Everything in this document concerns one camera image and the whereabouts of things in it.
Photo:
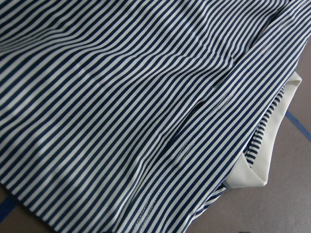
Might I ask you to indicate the navy white striped polo shirt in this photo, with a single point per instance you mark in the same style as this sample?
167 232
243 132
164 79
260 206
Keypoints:
134 116

